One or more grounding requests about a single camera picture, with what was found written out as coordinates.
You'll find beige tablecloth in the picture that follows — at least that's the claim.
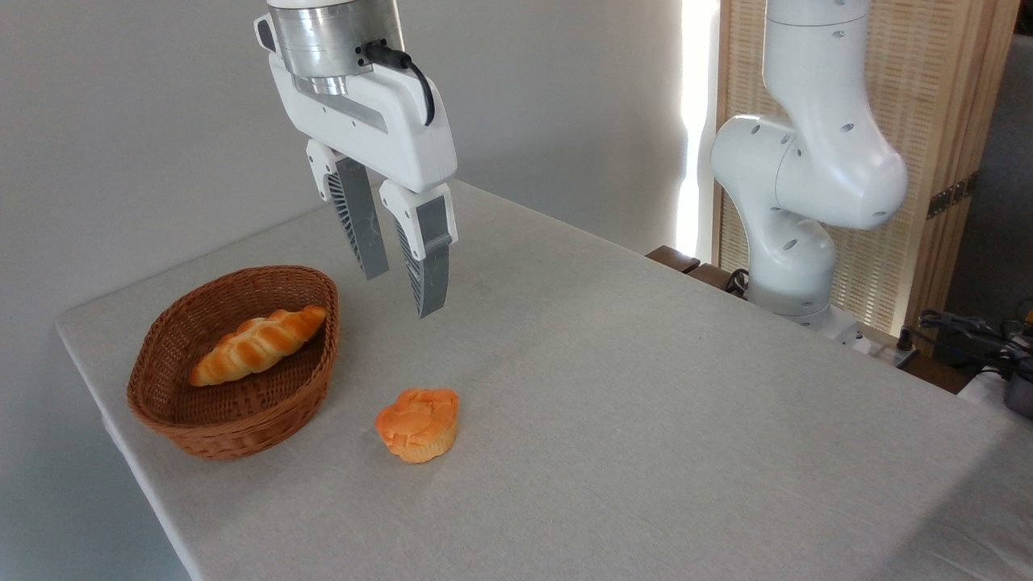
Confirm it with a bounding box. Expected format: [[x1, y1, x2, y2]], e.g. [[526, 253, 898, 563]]
[[55, 179, 1033, 581]]

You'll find brown wooden furniture piece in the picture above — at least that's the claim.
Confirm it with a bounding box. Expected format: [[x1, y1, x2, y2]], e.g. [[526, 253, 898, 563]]
[[645, 245, 747, 298]]

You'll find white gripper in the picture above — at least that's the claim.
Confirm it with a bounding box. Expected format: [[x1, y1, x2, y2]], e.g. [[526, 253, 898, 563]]
[[254, 14, 459, 320]]

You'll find orange muffin shaped bread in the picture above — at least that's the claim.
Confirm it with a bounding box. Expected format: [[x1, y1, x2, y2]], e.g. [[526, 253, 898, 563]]
[[374, 388, 461, 464]]

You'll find bamboo folding screen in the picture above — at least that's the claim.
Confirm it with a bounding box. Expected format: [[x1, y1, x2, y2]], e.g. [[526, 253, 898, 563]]
[[712, 0, 1021, 340]]

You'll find brown wicker basket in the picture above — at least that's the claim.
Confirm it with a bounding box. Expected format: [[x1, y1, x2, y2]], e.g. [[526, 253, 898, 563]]
[[127, 265, 340, 461]]

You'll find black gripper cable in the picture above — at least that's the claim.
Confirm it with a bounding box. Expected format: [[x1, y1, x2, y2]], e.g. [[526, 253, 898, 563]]
[[361, 42, 437, 127]]

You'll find black cable bundle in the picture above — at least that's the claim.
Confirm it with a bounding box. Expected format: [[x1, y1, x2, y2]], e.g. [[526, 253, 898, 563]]
[[918, 309, 1033, 374]]

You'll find braided golden bread loaf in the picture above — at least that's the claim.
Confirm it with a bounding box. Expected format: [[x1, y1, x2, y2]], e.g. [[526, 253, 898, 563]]
[[189, 305, 328, 387]]

